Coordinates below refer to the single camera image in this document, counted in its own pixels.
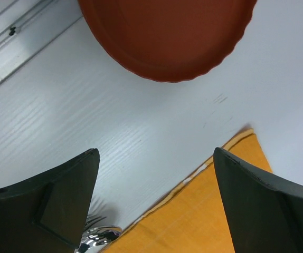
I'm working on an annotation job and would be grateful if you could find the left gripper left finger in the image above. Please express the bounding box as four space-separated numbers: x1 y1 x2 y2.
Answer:
0 149 100 252

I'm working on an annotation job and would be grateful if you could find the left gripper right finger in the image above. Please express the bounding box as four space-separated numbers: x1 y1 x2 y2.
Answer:
213 148 303 252

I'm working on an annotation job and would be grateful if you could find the fork with green handle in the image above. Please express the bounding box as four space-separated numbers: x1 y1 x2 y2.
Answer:
84 215 106 231

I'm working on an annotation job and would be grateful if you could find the spoon with green handle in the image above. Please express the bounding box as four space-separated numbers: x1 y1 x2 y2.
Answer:
74 226 122 252

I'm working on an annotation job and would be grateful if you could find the yellow cartoon print placemat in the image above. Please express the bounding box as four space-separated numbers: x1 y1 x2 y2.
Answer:
104 128 273 253

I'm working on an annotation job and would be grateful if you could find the red round plate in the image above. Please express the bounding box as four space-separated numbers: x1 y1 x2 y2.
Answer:
79 0 256 83

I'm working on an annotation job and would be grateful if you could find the aluminium mounting rail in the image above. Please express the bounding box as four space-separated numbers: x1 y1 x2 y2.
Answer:
0 1 82 85

